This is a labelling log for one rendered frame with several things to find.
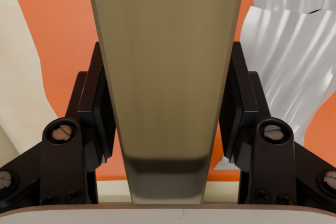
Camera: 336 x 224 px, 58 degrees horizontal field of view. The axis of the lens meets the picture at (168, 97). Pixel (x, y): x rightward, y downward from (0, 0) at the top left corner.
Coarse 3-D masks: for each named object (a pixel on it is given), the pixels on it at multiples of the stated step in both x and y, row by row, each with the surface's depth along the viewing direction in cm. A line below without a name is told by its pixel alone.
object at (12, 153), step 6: (0, 126) 25; (0, 132) 25; (0, 138) 25; (6, 138) 26; (0, 144) 25; (6, 144) 26; (12, 144) 27; (0, 150) 25; (6, 150) 26; (12, 150) 27; (0, 156) 25; (6, 156) 26; (12, 156) 27; (0, 162) 25; (6, 162) 26
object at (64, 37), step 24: (48, 24) 18; (72, 24) 18; (240, 24) 18; (48, 48) 19; (72, 48) 19; (48, 72) 21; (72, 72) 21; (48, 96) 22; (312, 120) 25; (216, 144) 27; (312, 144) 27; (96, 168) 30; (120, 168) 30
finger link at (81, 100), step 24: (96, 48) 12; (96, 72) 11; (72, 96) 11; (96, 96) 10; (96, 120) 10; (96, 144) 10; (0, 168) 9; (24, 168) 9; (0, 192) 9; (24, 192) 9
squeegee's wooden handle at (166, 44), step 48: (96, 0) 6; (144, 0) 5; (192, 0) 5; (240, 0) 6; (144, 48) 6; (192, 48) 6; (144, 96) 7; (192, 96) 7; (144, 144) 9; (192, 144) 9; (144, 192) 11; (192, 192) 11
